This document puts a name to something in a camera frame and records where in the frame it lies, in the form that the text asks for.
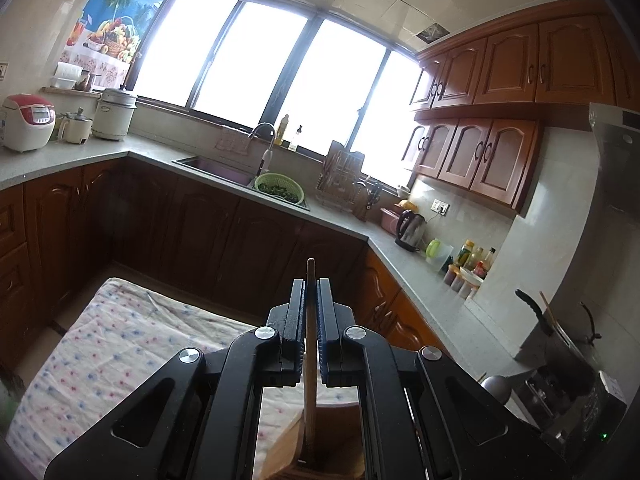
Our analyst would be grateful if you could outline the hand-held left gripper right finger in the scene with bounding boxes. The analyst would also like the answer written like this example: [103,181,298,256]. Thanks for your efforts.
[316,280,571,480]

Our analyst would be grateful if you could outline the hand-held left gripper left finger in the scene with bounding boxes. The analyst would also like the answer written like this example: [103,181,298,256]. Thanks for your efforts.
[44,280,307,480]

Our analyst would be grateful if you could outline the light wooden chopstick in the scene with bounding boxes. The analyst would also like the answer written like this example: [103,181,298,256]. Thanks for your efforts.
[306,258,317,468]

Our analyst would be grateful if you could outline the wooden utensil holder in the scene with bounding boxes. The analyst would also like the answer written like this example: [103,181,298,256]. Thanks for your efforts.
[252,400,367,480]

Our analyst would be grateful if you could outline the steel electric kettle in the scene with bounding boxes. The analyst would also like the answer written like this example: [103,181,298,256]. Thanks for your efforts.
[395,210,427,253]

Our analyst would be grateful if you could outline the green colander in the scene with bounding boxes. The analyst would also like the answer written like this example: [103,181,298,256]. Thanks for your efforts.
[254,174,305,206]

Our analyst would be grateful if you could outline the green-lidded plastic jug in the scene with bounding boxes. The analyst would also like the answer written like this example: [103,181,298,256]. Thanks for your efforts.
[425,239,454,274]

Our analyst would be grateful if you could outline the dish drying rack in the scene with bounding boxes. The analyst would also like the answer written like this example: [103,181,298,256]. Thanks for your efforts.
[315,140,369,209]

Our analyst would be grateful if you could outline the wooden base cabinets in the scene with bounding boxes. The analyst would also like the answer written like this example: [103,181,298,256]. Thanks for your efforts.
[0,132,521,376]

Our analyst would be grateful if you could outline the grey round metal object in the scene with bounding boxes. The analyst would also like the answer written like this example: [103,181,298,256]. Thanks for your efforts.
[480,375,511,407]

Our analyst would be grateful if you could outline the steel sink faucet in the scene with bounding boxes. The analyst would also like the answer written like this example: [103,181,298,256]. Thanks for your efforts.
[247,122,277,181]

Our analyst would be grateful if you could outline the steel kitchen sink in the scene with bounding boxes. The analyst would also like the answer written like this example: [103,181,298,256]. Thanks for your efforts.
[172,156,311,211]

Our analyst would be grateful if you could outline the pink dishcloth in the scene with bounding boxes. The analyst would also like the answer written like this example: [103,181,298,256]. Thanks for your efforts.
[215,135,252,157]

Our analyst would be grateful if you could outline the floral white tablecloth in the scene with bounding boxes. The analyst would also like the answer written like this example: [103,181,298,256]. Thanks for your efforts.
[5,276,361,480]

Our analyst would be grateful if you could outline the gas stove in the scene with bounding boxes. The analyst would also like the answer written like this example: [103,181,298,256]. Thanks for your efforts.
[515,360,629,462]

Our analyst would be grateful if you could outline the kitchen window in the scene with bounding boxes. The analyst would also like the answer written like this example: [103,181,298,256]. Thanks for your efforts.
[122,0,432,192]

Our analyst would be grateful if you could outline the large white steamer pot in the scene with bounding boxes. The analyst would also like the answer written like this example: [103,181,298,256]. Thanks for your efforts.
[91,87,139,141]

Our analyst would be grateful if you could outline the small white electric pot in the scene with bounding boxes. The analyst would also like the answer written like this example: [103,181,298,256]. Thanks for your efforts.
[59,107,95,144]

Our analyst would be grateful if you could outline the white and pink rice cooker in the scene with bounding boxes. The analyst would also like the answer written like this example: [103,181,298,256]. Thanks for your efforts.
[1,93,56,154]

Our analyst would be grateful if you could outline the paper towel roll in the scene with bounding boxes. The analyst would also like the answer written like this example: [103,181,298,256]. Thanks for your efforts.
[52,62,84,91]

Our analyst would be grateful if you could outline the steel range hood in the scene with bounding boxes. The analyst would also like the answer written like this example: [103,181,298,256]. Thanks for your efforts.
[587,102,640,226]

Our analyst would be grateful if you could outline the black wok with handle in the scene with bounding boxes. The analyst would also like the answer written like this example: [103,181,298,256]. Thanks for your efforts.
[515,289,602,391]

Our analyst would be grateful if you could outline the wooden wall cabinets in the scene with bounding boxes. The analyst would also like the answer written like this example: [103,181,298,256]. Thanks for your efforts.
[409,0,640,219]

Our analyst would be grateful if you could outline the tropical fruit wall poster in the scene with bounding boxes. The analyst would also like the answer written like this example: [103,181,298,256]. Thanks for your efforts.
[62,0,177,89]

